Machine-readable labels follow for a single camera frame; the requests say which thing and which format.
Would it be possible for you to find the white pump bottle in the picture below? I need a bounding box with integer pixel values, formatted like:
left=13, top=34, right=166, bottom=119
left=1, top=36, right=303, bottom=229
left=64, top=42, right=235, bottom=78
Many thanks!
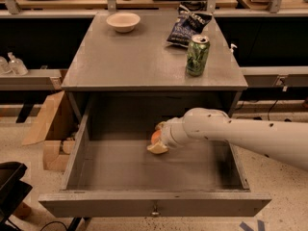
left=230, top=43, right=238, bottom=53

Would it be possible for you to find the orange fruit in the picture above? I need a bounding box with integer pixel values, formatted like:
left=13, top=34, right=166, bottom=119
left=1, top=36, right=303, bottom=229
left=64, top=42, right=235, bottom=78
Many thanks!
left=151, top=130, right=161, bottom=144

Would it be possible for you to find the green soda can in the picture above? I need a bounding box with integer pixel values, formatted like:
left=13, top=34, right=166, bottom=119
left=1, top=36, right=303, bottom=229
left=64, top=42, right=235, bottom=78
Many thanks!
left=186, top=35, right=210, bottom=76

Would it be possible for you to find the grey right shelf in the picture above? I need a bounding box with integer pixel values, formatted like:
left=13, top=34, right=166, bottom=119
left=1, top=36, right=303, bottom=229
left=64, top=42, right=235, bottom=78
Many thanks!
left=241, top=66, right=308, bottom=88

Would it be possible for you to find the grey left shelf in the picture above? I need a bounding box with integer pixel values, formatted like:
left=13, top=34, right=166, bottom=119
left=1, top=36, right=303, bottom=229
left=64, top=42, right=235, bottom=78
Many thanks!
left=0, top=69, right=63, bottom=90

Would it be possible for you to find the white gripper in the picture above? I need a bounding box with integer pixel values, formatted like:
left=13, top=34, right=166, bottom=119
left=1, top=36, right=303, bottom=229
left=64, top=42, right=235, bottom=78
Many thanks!
left=147, top=117, right=190, bottom=154

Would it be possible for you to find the black chair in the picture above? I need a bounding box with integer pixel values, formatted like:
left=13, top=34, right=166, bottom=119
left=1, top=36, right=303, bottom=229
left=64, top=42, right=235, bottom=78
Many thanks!
left=0, top=162, right=32, bottom=231

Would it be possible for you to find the grey cabinet counter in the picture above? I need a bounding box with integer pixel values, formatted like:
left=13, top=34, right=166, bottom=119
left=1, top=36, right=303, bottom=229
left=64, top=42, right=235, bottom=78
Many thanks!
left=62, top=10, right=247, bottom=118

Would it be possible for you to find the blue chip bag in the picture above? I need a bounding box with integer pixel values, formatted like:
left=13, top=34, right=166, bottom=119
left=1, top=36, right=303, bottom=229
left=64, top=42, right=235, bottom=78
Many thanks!
left=167, top=5, right=212, bottom=47

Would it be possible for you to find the cardboard box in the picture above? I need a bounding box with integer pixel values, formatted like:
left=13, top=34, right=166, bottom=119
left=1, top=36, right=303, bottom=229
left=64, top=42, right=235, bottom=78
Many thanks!
left=22, top=90, right=78, bottom=171

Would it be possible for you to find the black floor cable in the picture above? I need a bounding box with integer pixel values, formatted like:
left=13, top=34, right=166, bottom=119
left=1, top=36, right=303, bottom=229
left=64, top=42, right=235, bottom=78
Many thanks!
left=234, top=96, right=292, bottom=122

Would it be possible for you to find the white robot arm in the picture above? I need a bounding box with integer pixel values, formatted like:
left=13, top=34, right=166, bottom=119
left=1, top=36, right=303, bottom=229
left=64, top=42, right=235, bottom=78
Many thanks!
left=147, top=108, right=308, bottom=170

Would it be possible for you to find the grey shelf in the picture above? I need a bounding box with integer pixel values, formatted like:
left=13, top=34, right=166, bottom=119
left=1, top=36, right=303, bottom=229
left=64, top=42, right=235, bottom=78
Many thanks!
left=0, top=69, right=63, bottom=90
left=241, top=66, right=308, bottom=88

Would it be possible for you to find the white ceramic bowl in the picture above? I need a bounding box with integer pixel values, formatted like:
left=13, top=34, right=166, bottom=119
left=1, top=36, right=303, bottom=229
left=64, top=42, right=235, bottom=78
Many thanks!
left=106, top=13, right=141, bottom=33

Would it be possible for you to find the grey open top drawer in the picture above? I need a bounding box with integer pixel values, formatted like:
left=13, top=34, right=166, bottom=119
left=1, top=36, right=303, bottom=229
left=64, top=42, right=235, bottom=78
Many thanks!
left=38, top=92, right=271, bottom=218

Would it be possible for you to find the metal drawer knob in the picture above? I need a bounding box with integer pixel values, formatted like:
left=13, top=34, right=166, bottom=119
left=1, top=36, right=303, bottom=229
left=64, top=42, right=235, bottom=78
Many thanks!
left=151, top=205, right=160, bottom=218

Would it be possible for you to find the clear plastic bottle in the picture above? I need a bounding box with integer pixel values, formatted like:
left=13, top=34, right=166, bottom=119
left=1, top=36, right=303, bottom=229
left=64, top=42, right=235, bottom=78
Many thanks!
left=8, top=52, right=28, bottom=76
left=0, top=57, right=12, bottom=74

